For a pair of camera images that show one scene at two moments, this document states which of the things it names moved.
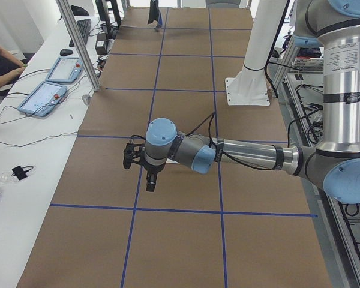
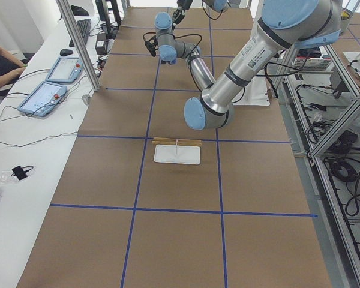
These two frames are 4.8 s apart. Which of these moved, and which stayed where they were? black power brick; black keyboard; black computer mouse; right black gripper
Moved: right black gripper
Stayed: black computer mouse; black keyboard; black power brick
